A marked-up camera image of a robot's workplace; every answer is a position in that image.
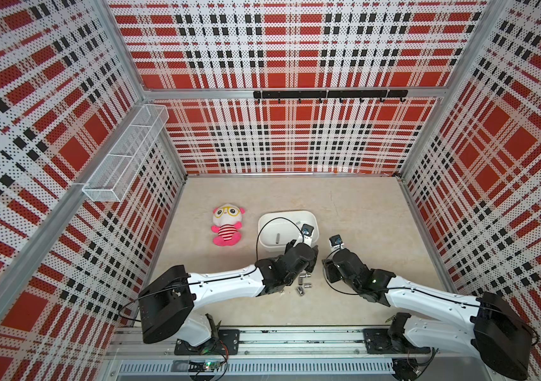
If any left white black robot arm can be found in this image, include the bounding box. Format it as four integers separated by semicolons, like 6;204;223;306
137;242;319;346

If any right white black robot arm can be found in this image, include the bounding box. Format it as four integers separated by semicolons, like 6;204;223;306
323;249;538;380

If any white plastic storage box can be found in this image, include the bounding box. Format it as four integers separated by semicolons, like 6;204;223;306
258;211;320;252

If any pink white plush toy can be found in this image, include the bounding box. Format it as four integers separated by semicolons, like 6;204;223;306
211;203;245;247

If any green circuit board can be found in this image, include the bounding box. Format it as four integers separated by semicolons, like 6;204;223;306
188;361;216;374

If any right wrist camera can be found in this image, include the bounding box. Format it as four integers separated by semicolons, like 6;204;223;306
329;234;344;252

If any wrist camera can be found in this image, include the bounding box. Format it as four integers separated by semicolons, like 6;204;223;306
329;234;344;252
300;224;314;247

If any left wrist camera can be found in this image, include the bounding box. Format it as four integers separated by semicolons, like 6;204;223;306
300;224;314;247

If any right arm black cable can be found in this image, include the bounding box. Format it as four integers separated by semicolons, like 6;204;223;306
321;251;362;296

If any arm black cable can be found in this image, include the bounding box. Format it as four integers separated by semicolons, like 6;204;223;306
321;251;362;296
255;216;305;268

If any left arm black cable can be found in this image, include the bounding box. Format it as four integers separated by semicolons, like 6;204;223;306
255;216;305;268

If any black wall hook rail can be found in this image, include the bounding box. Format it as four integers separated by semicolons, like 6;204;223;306
253;89;408;101

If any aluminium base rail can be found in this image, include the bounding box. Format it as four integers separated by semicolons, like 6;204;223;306
99;326;499;380

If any white wire mesh basket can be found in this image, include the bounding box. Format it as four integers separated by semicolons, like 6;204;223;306
83;104;168;203

